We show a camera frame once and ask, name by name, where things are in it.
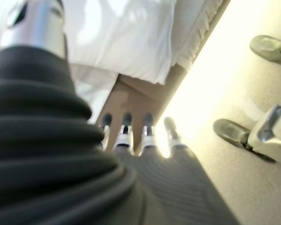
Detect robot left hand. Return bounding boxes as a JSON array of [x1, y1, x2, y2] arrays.
[[0, 0, 239, 225]]

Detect tan bed base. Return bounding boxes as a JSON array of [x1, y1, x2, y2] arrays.
[[96, 0, 232, 157]]

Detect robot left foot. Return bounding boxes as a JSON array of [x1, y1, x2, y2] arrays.
[[212, 118, 251, 149]]

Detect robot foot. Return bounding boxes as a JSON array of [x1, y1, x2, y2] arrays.
[[212, 118, 251, 149], [250, 35, 281, 63]]

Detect cream fringed throw blanket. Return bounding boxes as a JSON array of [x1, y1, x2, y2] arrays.
[[168, 0, 225, 68]]

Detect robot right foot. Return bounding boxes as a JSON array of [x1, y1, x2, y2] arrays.
[[250, 35, 281, 63]]

